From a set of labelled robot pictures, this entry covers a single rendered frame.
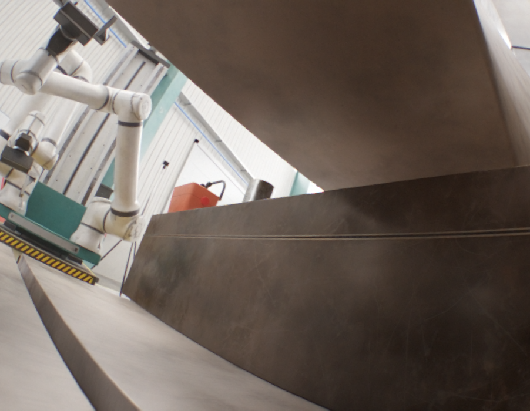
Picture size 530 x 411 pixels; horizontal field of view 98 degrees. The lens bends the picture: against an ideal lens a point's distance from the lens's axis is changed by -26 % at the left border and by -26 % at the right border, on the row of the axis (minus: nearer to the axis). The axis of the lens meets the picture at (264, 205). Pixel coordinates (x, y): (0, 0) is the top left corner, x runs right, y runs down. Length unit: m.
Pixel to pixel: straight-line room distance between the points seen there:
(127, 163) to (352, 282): 1.17
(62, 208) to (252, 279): 1.36
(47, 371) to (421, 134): 0.69
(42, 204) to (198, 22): 1.43
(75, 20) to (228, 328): 0.84
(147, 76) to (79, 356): 2.02
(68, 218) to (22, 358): 1.57
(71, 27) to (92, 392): 0.82
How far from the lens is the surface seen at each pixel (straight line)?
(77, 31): 0.91
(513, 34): 4.60
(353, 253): 0.51
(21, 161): 1.23
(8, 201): 1.67
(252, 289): 0.64
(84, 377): 0.37
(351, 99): 0.62
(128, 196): 1.51
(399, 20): 0.50
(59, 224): 1.81
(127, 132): 1.41
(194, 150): 10.32
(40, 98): 1.70
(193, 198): 1.17
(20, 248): 1.54
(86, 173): 1.94
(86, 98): 1.36
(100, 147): 1.99
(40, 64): 1.00
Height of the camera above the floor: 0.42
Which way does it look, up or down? 20 degrees up
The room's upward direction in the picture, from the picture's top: 19 degrees clockwise
